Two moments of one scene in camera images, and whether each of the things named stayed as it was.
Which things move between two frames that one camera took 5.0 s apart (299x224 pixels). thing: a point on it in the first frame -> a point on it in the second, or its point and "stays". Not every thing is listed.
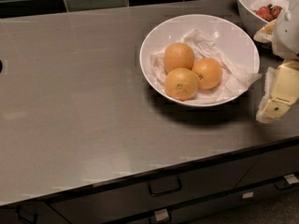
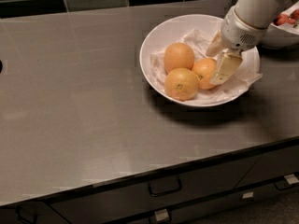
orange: x=208 y=72 stays
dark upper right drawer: x=272 y=165 stays
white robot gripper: x=287 y=35 -> x=237 y=32
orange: x=178 y=55 stays
